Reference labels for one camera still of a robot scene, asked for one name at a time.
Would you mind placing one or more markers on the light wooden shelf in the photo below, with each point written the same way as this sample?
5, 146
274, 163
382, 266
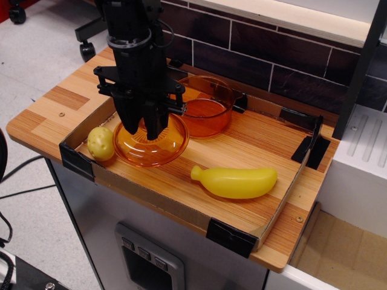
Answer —
314, 23

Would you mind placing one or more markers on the silver oven control panel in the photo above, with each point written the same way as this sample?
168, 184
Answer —
148, 265

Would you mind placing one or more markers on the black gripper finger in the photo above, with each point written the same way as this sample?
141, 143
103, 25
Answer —
129, 108
155, 118

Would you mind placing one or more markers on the pale yellow toy potato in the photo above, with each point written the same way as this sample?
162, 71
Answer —
100, 144

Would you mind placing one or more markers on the orange transparent pot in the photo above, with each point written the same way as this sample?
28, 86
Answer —
209, 105

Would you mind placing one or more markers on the yellow toy banana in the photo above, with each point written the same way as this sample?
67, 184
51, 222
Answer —
236, 183

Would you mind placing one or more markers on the orange transparent pot lid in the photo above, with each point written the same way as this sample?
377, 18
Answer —
138, 151

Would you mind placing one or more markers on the black chair base with casters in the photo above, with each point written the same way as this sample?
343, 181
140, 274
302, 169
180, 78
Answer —
18, 16

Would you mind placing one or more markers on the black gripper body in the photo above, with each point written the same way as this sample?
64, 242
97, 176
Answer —
140, 74

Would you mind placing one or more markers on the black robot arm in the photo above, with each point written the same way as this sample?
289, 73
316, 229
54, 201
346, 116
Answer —
129, 20

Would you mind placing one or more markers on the cardboard fence with black tape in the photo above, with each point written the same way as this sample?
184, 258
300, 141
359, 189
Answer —
258, 137

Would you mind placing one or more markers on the white toy sink unit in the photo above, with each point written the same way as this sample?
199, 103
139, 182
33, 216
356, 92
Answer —
344, 242

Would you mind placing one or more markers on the black upright post right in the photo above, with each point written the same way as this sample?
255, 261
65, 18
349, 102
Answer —
373, 39

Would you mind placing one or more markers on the grey toy kitchen cabinet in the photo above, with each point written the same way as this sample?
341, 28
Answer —
95, 210

